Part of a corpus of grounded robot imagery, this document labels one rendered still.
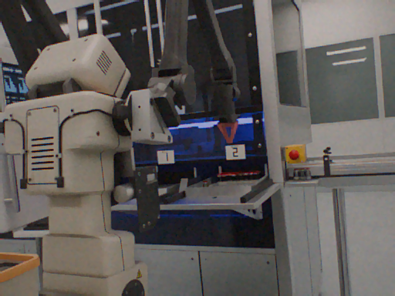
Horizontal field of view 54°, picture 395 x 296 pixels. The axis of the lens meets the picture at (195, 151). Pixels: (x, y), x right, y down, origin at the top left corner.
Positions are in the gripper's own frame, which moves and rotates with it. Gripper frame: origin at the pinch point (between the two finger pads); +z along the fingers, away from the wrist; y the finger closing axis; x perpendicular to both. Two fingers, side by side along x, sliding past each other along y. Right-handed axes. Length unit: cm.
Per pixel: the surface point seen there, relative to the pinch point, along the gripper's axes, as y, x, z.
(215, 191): 0.6, 7.7, 18.2
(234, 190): 0.7, 0.2, 17.9
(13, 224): -22, 87, 25
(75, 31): 28, 85, -61
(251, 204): -13.3, -9.8, 20.3
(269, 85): 27.3, -10.1, -19.7
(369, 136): 486, -49, 34
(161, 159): 27, 44, 7
